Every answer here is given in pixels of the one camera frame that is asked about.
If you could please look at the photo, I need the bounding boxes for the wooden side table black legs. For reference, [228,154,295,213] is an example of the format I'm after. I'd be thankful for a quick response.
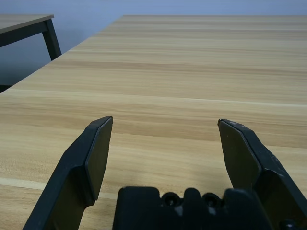
[0,14,62,62]

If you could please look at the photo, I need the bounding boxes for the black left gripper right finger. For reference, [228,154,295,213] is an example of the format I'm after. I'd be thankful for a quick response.
[217,118,307,230]

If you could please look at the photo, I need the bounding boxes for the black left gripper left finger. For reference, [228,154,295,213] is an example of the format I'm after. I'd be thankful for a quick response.
[23,116,114,230]

